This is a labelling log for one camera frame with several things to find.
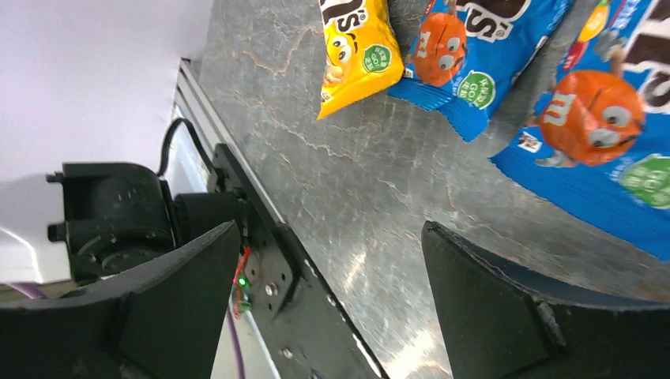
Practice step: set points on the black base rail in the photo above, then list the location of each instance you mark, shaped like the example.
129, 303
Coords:
303, 324

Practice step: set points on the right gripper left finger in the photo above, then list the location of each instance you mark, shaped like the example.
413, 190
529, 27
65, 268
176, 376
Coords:
161, 319

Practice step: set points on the blue candy bag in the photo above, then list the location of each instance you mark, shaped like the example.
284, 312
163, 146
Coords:
467, 55
597, 143

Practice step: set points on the yellow candy bag left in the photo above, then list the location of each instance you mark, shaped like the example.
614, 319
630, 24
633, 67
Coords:
362, 53

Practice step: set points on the blue candy bag middle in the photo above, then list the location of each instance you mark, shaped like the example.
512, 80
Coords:
597, 143

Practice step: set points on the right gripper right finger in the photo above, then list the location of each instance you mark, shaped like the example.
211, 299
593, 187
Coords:
502, 320

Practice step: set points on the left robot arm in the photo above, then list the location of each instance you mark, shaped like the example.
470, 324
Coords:
92, 220

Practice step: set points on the blue candy bag lower left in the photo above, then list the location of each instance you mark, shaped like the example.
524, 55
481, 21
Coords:
467, 55

